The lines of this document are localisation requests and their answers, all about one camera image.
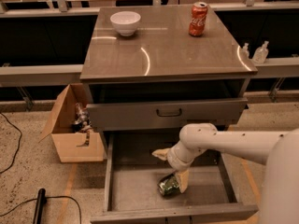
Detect closed grey top drawer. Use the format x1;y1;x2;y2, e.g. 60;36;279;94
87;98;247;131

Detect clear sanitizer pump bottle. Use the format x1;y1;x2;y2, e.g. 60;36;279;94
252;41;269;63

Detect grey cabinet with counter top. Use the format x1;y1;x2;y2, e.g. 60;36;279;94
79;5;259;154

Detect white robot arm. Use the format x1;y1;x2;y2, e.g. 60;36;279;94
153;123;299;224

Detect crumpled items in box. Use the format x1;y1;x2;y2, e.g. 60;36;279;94
72;103;93;147

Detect small clear pump bottle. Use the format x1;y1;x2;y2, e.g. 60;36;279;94
242;43;249;58

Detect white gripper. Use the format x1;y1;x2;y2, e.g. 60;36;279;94
152;141;203;193

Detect red cola can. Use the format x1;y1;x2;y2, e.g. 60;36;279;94
189;2;208;36

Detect black power strip with cable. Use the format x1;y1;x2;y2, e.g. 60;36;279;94
0;189;82;224

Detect open grey middle drawer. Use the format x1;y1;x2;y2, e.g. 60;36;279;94
91;129;258;224

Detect cardboard box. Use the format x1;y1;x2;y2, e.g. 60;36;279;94
39;83;106;162

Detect black floor cable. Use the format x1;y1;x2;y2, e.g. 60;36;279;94
0;111;23;175

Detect white ceramic bowl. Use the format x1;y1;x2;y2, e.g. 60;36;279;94
110;11;141;36

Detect green soda can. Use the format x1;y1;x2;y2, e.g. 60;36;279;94
158;174;179;196

